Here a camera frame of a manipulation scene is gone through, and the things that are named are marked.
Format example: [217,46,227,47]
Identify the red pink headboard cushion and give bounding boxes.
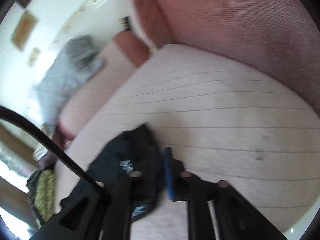
[131,0,319,111]

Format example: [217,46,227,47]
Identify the dark maroon folded cloth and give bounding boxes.
[34,127,76,170]

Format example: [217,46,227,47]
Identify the gold framed wall picture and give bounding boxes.
[10,10,39,51]

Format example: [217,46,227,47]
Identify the cream folded cloth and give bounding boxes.
[33,144,48,161]

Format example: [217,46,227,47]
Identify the small black bow ornament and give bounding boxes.
[119,16,131,31]

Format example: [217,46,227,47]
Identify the pink bolster pillow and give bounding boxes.
[57,31,150,140]

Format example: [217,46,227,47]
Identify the green patterned folded quilt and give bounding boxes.
[26,169,55,228]

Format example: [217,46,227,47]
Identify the beige wall switch plates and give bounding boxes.
[28,47,41,67]

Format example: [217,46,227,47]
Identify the grey quilted blanket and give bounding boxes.
[35,35,105,134]

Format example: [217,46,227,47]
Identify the black pants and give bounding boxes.
[87,124,167,223]

